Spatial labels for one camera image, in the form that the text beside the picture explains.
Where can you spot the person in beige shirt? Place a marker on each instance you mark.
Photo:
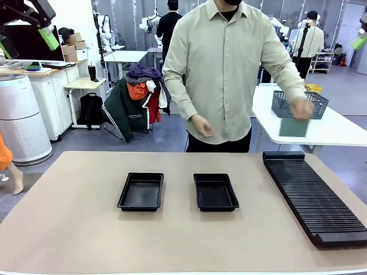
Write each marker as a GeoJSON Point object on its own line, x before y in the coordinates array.
{"type": "Point", "coordinates": [223, 71]}

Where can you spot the white storage shelf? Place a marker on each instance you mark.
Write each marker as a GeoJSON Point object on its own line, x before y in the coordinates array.
{"type": "Point", "coordinates": [324, 61]}

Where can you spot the white storage box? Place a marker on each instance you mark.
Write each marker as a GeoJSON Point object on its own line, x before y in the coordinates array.
{"type": "Point", "coordinates": [81, 55]}

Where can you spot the red garment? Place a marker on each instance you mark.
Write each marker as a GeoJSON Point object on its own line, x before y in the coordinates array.
{"type": "Point", "coordinates": [155, 109]}

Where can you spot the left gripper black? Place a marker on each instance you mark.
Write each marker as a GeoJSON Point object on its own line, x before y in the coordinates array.
{"type": "Point", "coordinates": [17, 7]}

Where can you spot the person's left forearm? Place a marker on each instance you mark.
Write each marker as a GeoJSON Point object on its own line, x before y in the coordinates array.
{"type": "Point", "coordinates": [294, 84]}

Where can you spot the brown cardboard box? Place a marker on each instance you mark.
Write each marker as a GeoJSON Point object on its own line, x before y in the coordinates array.
{"type": "Point", "coordinates": [75, 37]}
{"type": "Point", "coordinates": [80, 45]}
{"type": "Point", "coordinates": [68, 49]}

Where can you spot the black slotted board rack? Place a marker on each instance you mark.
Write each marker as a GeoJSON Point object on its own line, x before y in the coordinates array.
{"type": "Point", "coordinates": [312, 197]}

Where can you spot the white background desk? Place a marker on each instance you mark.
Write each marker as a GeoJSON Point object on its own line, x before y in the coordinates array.
{"type": "Point", "coordinates": [126, 55]}

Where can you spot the green circuit board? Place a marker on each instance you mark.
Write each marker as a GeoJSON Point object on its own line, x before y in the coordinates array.
{"type": "Point", "coordinates": [292, 129]}

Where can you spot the black tumbler with straw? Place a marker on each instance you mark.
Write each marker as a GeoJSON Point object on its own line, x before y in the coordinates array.
{"type": "Point", "coordinates": [92, 74]}

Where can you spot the man in black clothes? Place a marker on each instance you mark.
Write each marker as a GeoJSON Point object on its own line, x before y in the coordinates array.
{"type": "Point", "coordinates": [169, 28]}

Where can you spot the orange garment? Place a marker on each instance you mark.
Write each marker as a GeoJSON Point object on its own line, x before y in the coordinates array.
{"type": "Point", "coordinates": [137, 91]}

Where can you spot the white garment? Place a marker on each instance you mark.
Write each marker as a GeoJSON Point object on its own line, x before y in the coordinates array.
{"type": "Point", "coordinates": [151, 85]}

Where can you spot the person's left hand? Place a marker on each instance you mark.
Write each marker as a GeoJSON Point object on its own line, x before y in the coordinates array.
{"type": "Point", "coordinates": [301, 109]}

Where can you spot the orange cloth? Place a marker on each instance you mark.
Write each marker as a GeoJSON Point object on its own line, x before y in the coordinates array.
{"type": "Point", "coordinates": [5, 154]}

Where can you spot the white side work table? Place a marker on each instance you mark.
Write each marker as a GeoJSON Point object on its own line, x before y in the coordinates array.
{"type": "Point", "coordinates": [329, 131]}

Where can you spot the black keyboard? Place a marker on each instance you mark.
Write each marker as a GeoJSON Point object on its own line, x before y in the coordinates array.
{"type": "Point", "coordinates": [58, 65]}

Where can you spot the mannequin leg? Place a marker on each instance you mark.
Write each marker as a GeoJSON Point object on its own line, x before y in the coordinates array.
{"type": "Point", "coordinates": [17, 180]}

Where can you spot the grey plastic mesh basket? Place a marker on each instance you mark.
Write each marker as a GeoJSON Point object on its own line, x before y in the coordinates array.
{"type": "Point", "coordinates": [319, 106]}

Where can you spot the purple garment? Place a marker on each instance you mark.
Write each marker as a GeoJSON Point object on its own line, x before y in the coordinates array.
{"type": "Point", "coordinates": [143, 73]}

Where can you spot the black plastic ESD tray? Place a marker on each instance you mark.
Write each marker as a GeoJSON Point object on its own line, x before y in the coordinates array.
{"type": "Point", "coordinates": [140, 193]}
{"type": "Point", "coordinates": [215, 193]}

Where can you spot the green bowl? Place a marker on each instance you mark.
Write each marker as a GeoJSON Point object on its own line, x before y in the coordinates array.
{"type": "Point", "coordinates": [32, 68]}

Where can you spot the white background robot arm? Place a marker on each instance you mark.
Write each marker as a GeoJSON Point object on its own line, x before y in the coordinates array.
{"type": "Point", "coordinates": [107, 34]}
{"type": "Point", "coordinates": [279, 25]}
{"type": "Point", "coordinates": [149, 24]}

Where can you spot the white cabinet with wooden top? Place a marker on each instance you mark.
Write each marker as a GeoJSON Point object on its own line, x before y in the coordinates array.
{"type": "Point", "coordinates": [57, 100]}

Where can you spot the person's right hand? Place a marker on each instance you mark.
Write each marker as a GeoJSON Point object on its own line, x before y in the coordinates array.
{"type": "Point", "coordinates": [200, 126]}

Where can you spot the yellow plastic bin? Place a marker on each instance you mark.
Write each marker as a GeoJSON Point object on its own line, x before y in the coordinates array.
{"type": "Point", "coordinates": [314, 88]}

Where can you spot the small wooden rolling table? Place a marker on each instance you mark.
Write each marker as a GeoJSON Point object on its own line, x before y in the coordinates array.
{"type": "Point", "coordinates": [84, 83]}

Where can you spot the person's right forearm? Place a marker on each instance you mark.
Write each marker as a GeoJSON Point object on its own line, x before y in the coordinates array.
{"type": "Point", "coordinates": [186, 107]}

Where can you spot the dark green striped jacket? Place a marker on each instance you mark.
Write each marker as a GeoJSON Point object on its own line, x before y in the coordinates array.
{"type": "Point", "coordinates": [126, 114]}

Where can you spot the man in cap and beige top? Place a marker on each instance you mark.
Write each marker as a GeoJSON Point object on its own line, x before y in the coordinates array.
{"type": "Point", "coordinates": [311, 43]}

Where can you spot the black bag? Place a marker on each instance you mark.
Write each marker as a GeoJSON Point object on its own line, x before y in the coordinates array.
{"type": "Point", "coordinates": [66, 32]}

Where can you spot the black computer monitor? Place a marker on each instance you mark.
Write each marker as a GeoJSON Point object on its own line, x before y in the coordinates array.
{"type": "Point", "coordinates": [28, 48]}

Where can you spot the black camera tripod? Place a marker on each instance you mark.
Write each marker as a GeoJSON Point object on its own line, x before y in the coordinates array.
{"type": "Point", "coordinates": [302, 48]}

